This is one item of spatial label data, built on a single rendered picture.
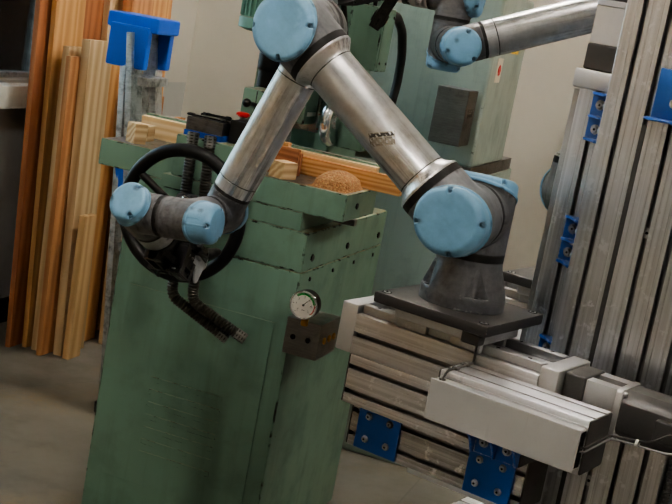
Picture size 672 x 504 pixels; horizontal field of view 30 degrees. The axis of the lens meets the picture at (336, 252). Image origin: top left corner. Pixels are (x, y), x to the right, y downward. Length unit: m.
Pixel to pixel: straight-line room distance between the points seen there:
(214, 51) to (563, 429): 3.70
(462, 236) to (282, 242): 0.80
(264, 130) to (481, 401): 0.64
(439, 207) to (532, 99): 3.05
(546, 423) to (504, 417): 0.07
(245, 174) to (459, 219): 0.48
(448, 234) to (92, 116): 2.35
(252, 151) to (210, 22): 3.18
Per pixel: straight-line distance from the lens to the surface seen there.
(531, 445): 1.98
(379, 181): 2.79
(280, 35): 2.07
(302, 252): 2.70
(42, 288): 4.25
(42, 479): 3.29
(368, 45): 2.99
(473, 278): 2.14
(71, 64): 4.09
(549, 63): 5.00
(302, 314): 2.65
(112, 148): 2.88
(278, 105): 2.25
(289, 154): 2.77
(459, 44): 2.48
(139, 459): 2.97
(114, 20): 3.68
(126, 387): 2.94
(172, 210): 2.21
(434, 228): 1.99
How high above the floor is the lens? 1.27
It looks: 11 degrees down
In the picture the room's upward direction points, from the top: 11 degrees clockwise
